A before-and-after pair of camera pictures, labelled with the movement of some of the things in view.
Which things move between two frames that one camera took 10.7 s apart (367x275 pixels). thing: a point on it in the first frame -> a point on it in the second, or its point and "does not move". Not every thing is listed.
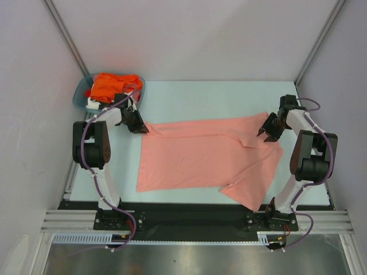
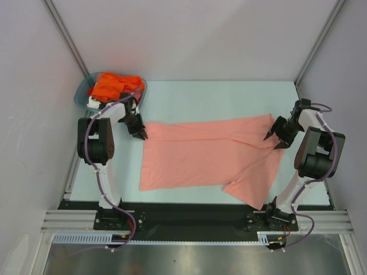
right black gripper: [273, 135] -> [286, 141]
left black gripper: [143, 129] does not move
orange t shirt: [105, 86] does not move
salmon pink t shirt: [225, 154] does not move
